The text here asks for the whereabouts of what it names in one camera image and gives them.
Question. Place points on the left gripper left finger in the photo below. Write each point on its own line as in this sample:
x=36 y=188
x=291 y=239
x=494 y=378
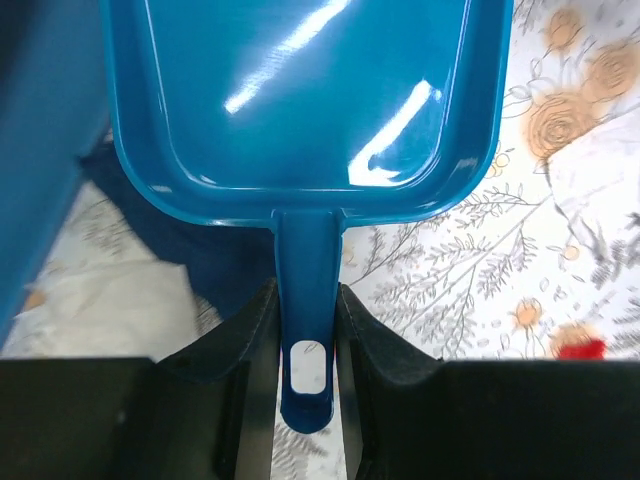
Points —
x=205 y=412

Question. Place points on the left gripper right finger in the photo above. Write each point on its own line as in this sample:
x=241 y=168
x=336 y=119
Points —
x=406 y=415

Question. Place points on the blue plastic dustpan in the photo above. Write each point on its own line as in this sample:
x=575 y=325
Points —
x=306 y=118

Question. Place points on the dark blue paper scrap left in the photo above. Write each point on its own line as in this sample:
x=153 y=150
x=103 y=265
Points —
x=226 y=266

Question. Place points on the white paper scrap left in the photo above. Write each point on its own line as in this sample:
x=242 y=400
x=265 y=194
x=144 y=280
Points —
x=102 y=293

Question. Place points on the white paper scrap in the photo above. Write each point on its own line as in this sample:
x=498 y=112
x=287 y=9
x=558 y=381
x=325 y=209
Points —
x=102 y=293
x=595 y=185

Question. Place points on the floral table cloth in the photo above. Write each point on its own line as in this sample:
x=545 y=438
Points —
x=496 y=275

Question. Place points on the red paper scrap left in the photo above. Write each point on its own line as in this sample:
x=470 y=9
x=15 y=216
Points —
x=577 y=342

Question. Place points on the white paper scrap centre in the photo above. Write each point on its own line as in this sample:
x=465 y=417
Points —
x=595 y=185

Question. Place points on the teal plastic bucket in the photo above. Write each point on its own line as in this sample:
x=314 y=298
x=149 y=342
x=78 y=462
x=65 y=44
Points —
x=53 y=112

